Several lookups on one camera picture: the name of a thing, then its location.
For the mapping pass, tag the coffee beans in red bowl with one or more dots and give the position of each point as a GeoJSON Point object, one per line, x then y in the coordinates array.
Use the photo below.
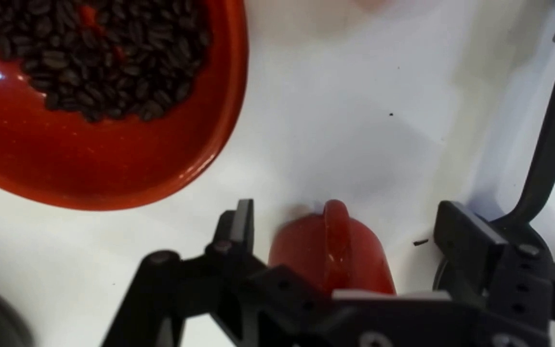
{"type": "Point", "coordinates": [97, 58]}

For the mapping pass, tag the red bowl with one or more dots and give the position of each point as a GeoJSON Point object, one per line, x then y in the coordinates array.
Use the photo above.
{"type": "Point", "coordinates": [130, 160]}

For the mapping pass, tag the red mug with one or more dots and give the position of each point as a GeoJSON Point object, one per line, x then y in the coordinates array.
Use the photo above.
{"type": "Point", "coordinates": [303, 256]}

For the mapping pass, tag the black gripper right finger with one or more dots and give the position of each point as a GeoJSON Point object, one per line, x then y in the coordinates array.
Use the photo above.
{"type": "Point", "coordinates": [521, 276]}

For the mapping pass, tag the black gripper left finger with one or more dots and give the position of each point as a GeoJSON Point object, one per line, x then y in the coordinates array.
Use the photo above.
{"type": "Point", "coordinates": [163, 289]}

